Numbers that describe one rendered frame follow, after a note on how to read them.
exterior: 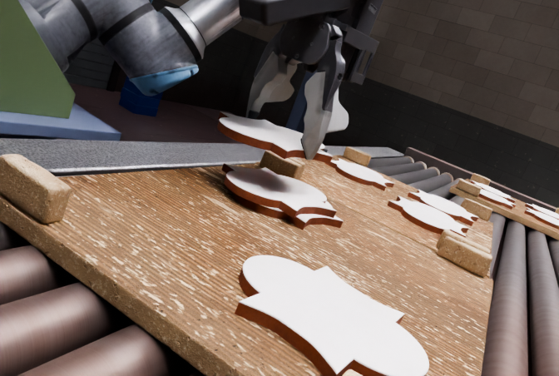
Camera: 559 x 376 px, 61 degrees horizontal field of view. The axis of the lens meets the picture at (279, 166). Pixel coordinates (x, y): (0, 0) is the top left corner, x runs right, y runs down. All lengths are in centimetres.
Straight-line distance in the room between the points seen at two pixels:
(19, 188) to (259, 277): 17
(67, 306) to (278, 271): 14
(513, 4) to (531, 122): 135
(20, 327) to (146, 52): 66
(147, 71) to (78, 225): 57
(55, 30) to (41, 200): 53
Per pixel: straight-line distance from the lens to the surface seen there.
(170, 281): 32
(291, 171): 66
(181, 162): 65
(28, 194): 35
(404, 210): 74
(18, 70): 82
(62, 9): 87
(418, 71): 625
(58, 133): 83
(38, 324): 29
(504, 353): 49
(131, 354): 28
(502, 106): 593
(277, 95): 59
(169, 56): 89
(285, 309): 31
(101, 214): 38
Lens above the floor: 109
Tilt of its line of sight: 12 degrees down
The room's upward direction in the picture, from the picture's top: 21 degrees clockwise
